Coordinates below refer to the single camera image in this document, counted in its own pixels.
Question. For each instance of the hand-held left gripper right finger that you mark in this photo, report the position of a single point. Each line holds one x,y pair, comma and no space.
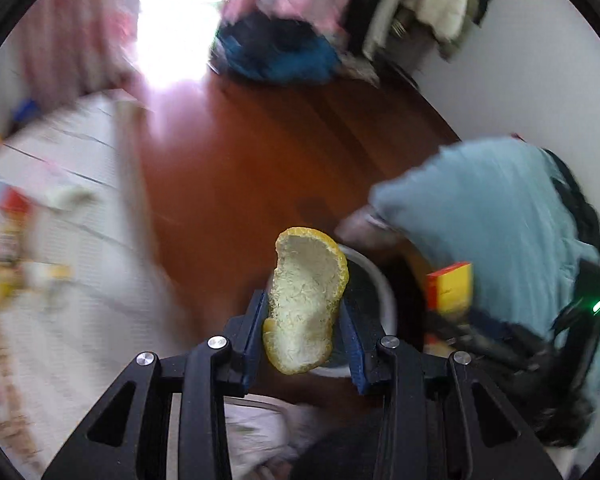
352,340

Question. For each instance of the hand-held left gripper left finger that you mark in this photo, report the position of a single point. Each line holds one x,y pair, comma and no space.
255,325

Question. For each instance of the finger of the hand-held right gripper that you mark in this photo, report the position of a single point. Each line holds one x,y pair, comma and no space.
485,350

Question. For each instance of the white trash bin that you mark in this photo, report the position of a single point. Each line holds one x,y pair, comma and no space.
387,300

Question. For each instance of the yellow pomelo peel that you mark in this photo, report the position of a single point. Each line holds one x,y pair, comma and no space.
305,300

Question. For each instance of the red and yellow box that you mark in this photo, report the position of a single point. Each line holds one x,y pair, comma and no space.
452,290

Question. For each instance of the white cloth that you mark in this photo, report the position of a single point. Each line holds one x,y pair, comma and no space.
260,430

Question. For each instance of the person in light blue shirt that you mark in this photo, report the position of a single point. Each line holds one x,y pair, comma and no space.
480,210

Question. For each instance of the yellow toy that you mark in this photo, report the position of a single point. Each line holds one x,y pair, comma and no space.
40,275

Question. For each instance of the pale crumpled paper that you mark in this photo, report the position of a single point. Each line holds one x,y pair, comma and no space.
70,196

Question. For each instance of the blue bag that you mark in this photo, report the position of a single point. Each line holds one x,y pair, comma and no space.
280,57

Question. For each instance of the red toy block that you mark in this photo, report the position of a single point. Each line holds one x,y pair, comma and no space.
15,201

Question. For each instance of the blue toy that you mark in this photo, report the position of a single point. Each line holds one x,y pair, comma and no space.
26,109

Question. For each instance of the pink curtain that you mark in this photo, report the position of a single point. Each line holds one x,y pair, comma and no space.
80,35

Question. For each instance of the pile of hanging clothes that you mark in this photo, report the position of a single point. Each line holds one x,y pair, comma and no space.
430,5

